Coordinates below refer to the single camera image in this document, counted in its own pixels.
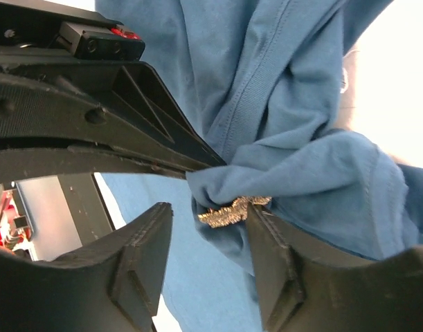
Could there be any blue t-shirt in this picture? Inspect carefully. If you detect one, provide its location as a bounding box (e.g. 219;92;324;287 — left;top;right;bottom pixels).
96;1;423;331

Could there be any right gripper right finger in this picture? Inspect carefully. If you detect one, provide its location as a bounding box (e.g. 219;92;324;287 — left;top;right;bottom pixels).
246;205;423;331

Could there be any gold leaf brooch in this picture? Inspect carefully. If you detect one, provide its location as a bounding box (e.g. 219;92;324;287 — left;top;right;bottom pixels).
197;196;271;228

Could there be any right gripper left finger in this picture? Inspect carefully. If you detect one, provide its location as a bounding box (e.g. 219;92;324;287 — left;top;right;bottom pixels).
0;203;172;331

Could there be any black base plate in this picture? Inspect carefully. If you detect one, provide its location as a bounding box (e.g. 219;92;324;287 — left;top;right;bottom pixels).
57;173;114;246

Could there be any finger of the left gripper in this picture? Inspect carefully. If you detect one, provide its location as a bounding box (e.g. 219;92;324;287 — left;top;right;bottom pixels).
0;145;197;183
0;62;224;169

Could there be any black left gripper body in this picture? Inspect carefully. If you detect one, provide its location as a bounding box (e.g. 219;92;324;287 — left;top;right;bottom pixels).
0;1;145;75

